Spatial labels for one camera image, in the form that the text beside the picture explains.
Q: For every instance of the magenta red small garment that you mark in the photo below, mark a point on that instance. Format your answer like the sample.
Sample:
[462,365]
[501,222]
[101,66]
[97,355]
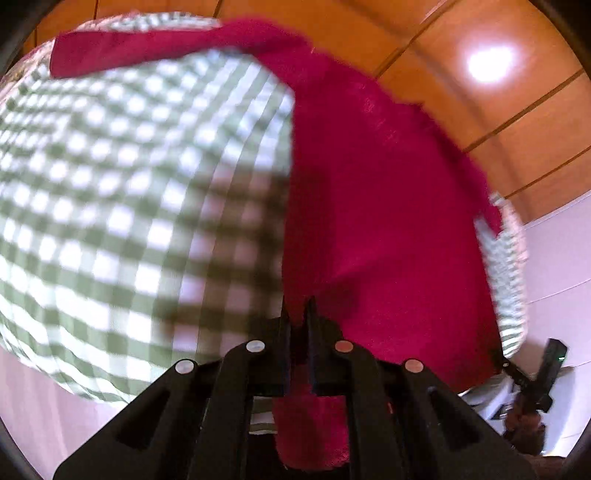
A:
[379,230]

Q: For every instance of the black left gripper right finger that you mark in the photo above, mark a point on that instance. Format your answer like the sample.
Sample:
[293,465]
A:
[403,424]

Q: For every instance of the person's right hand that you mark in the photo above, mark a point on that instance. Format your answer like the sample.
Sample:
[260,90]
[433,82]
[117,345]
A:
[524,428]

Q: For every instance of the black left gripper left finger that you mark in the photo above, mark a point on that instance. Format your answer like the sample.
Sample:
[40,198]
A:
[193,422]

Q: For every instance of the orange wooden wardrobe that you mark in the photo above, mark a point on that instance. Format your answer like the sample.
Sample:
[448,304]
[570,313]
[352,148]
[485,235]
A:
[497,74]

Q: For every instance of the green white checkered bedsheet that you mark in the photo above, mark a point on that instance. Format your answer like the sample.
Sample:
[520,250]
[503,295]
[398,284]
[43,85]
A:
[142,214]

